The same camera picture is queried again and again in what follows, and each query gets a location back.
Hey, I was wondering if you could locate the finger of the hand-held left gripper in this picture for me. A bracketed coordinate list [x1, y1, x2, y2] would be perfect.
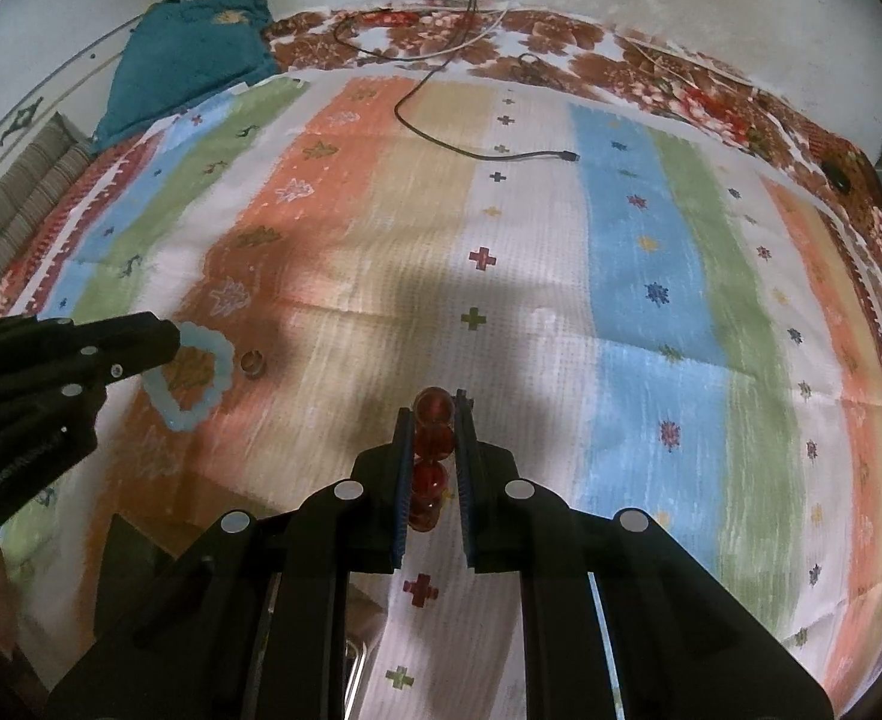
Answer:
[0, 345, 179, 402]
[0, 317, 181, 361]

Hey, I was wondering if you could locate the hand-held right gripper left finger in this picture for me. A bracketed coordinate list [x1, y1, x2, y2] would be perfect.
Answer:
[43, 405, 416, 720]

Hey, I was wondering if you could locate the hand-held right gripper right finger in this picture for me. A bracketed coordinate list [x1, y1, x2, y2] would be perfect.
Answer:
[452, 388, 836, 720]

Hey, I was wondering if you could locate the red bead bracelet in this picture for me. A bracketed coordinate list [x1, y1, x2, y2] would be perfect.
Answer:
[409, 386, 457, 533]

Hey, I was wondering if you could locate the light blue bead bracelet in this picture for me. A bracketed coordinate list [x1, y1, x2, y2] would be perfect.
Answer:
[143, 320, 236, 434]

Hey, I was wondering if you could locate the rectangular metal tin box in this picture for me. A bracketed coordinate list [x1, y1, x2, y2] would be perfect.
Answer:
[345, 577, 391, 720]

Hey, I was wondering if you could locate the brown striped cushion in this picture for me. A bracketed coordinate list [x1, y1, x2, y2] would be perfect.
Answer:
[0, 112, 97, 290]

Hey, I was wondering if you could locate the teal pillow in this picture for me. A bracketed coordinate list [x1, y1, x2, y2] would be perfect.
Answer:
[92, 0, 277, 158]

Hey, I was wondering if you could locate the brown floral bedsheet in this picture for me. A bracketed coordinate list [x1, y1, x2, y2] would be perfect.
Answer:
[0, 4, 882, 720]

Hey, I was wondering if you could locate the metal headboard rail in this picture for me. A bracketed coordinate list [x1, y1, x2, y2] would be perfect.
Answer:
[0, 11, 149, 188]

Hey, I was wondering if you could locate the long black charging cable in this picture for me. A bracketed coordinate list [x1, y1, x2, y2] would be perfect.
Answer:
[332, 0, 581, 164]

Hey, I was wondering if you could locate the white cable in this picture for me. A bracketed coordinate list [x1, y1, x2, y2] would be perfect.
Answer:
[336, 4, 511, 61]

